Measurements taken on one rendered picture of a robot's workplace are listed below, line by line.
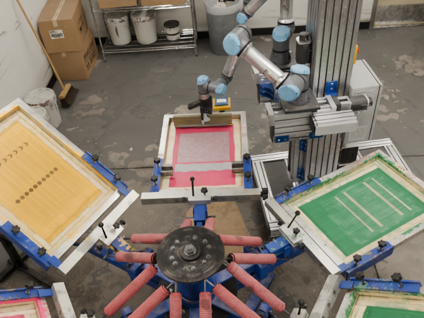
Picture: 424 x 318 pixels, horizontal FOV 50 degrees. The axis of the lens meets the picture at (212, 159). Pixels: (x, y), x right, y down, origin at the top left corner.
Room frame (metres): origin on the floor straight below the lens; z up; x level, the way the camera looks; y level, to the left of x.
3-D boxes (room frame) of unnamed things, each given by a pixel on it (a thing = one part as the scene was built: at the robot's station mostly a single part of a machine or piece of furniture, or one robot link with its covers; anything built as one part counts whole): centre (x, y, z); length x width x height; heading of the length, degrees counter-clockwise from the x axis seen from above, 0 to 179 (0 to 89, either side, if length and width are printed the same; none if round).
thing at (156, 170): (2.03, 0.35, 0.97); 0.30 x 0.05 x 0.07; 176
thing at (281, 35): (2.82, -0.55, 1.42); 0.13 x 0.12 x 0.14; 157
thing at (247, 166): (1.99, -0.21, 0.97); 0.30 x 0.05 x 0.07; 176
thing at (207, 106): (2.53, 0.01, 1.14); 0.09 x 0.08 x 0.12; 86
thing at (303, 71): (2.31, -0.57, 1.42); 0.13 x 0.12 x 0.14; 148
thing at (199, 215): (1.69, 0.09, 1.02); 0.17 x 0.06 x 0.05; 176
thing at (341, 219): (1.59, -0.69, 1.05); 1.08 x 0.61 x 0.23; 116
